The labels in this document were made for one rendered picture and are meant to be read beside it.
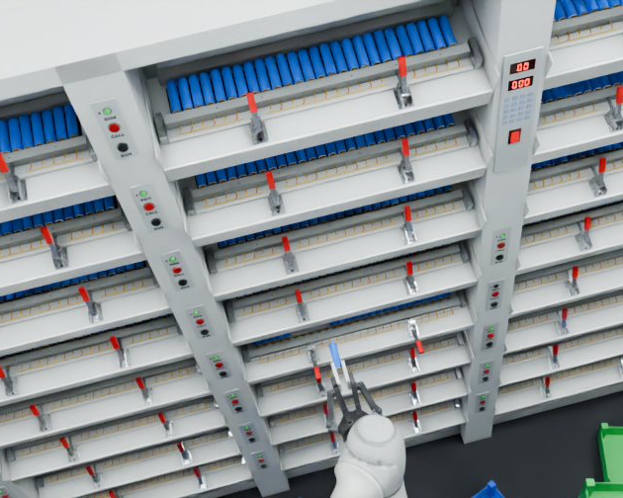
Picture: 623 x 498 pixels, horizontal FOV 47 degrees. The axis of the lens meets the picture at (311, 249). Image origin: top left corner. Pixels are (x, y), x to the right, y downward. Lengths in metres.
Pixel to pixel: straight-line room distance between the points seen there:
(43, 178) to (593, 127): 1.06
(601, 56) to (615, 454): 1.52
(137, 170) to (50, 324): 0.50
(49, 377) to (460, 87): 1.13
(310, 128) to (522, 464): 1.58
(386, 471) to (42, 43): 0.92
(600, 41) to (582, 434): 1.52
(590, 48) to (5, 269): 1.18
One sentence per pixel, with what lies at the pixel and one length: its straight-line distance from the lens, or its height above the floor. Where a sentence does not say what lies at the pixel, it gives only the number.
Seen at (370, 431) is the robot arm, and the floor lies 1.12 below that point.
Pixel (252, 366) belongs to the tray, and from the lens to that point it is 1.88.
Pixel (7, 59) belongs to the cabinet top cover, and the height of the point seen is 1.74.
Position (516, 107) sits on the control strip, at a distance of 1.40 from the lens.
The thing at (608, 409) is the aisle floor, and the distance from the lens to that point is 2.69.
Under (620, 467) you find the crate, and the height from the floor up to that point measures 0.00.
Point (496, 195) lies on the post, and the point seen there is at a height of 1.21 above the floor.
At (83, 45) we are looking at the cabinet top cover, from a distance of 1.19.
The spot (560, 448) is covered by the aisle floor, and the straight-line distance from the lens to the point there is 2.59.
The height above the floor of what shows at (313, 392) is 0.55.
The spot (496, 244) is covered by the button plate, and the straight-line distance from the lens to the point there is 1.68.
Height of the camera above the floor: 2.33
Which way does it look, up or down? 50 degrees down
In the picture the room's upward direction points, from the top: 11 degrees counter-clockwise
